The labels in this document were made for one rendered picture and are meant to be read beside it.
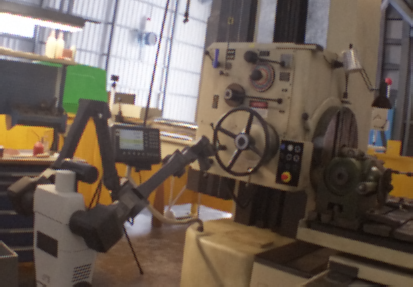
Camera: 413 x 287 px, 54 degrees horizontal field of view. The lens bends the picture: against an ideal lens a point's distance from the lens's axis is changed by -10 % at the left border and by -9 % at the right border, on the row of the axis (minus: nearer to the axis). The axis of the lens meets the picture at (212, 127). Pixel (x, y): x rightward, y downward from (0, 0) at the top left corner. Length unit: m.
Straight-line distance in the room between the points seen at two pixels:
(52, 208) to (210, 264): 1.56
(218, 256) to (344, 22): 1.81
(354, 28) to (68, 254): 2.36
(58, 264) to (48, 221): 0.16
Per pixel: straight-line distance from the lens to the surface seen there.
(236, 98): 2.65
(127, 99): 11.15
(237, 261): 2.78
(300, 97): 2.44
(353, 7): 3.15
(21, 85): 3.63
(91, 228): 1.41
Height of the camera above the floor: 1.44
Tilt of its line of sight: 2 degrees down
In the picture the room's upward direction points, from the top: 7 degrees clockwise
